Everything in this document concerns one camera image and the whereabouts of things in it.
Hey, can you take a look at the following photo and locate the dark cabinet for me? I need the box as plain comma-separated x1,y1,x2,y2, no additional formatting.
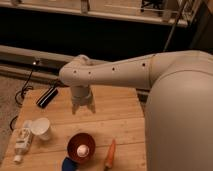
190,0,213,54

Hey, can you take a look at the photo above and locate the white egg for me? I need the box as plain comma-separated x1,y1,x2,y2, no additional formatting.
77,144,89,157

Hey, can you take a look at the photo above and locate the orange carrot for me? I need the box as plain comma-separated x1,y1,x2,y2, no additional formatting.
104,140,116,171

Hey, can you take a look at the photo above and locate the metal pole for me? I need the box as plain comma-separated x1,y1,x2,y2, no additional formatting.
163,0,188,52

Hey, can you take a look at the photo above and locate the blue round object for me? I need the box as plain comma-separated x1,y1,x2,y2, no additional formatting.
62,157,77,171

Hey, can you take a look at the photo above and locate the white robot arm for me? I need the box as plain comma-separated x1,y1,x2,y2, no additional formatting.
59,50,213,171

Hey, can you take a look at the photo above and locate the grey metal rail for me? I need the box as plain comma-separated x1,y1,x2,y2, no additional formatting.
0,45,74,70

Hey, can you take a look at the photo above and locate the white paper cup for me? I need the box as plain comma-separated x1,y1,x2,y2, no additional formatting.
29,117,52,141

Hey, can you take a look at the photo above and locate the red bowl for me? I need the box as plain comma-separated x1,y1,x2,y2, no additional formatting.
67,133,96,164

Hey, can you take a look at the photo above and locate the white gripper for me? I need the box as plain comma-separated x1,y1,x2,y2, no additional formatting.
70,86,96,115

